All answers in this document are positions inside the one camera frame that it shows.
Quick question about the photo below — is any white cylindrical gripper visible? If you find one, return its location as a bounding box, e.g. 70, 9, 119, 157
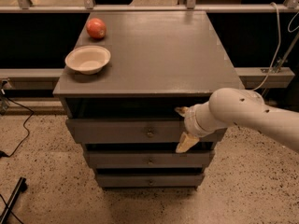
175, 103, 218, 153

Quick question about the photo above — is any grey top drawer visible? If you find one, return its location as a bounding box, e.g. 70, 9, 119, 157
64, 116, 228, 145

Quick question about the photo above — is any grey drawer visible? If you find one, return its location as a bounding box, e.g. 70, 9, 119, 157
95, 174, 205, 188
83, 150, 215, 169
64, 116, 228, 145

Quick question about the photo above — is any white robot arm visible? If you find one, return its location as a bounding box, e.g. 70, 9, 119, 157
176, 88, 299, 153

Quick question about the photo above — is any grey middle drawer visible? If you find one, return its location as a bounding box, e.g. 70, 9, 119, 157
83, 150, 215, 169

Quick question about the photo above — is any grey wooden drawer cabinet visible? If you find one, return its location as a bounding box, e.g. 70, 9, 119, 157
53, 10, 242, 176

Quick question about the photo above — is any grey bottom drawer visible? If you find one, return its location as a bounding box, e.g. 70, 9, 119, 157
95, 174, 205, 188

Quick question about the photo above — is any white paper bowl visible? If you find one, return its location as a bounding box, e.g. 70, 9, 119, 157
64, 46, 111, 75

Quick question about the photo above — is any red orange round fruit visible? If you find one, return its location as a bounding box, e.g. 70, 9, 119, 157
86, 18, 107, 39

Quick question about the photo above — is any black metal stand leg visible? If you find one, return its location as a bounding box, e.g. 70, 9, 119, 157
0, 177, 27, 224

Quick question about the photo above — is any metal railing frame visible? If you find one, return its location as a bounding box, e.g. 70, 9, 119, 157
0, 0, 299, 91

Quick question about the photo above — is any white cable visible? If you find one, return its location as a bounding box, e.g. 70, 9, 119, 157
251, 2, 283, 91

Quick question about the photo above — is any black floor cable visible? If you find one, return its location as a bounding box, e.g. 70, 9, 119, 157
0, 89, 35, 159

